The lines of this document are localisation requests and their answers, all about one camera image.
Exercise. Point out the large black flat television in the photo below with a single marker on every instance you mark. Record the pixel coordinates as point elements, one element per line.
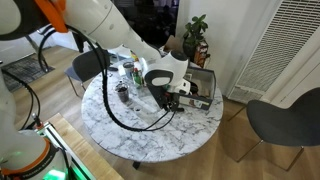
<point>156,20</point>

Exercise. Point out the black table pedestal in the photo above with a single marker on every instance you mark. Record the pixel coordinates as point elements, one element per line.
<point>136,165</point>

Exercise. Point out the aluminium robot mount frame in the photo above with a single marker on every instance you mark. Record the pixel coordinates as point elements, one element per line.
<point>57,137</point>

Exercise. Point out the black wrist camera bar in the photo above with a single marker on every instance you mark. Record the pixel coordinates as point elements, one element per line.
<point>160,96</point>

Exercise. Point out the yellow lid supplement bottle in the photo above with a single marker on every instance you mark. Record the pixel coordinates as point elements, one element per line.
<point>134,56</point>

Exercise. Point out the white folded napkin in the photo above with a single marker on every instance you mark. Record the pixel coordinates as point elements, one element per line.
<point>121,70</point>

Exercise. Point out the grey patterned rug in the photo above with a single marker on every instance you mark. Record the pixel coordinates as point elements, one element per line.
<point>20,71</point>

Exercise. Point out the green hot sauce bottle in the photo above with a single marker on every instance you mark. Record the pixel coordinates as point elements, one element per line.
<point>137,80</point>

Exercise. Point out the black lever orange collar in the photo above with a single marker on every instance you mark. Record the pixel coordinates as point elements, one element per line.
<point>36,119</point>

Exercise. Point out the open grey cardboard box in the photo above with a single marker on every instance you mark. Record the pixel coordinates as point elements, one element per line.
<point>208,83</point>

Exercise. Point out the orange printed carton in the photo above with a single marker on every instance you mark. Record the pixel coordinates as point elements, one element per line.
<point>201,53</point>

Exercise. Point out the dark cup with contents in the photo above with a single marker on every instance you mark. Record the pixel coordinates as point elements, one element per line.
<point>122,93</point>

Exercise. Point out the dark grey shell chair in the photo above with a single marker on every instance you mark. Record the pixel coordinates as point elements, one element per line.
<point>283,123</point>

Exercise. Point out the silver tin can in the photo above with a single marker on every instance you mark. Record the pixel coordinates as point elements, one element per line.
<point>128,69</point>

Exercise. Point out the white louvred vent cover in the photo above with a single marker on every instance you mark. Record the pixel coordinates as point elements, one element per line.
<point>276,50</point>

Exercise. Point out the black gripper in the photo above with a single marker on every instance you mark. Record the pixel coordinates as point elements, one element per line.
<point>170,98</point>

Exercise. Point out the dark chair thin metal legs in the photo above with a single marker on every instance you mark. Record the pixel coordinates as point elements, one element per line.
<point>86,65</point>

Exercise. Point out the green potted plant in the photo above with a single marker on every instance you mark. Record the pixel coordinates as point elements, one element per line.
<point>195,28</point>

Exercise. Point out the brown cardboard piece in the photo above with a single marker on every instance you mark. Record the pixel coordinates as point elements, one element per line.
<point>171,41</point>

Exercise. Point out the black remote control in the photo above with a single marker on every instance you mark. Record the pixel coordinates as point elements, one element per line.
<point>112,69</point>

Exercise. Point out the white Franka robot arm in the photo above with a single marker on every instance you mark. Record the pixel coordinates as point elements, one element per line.
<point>100,20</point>

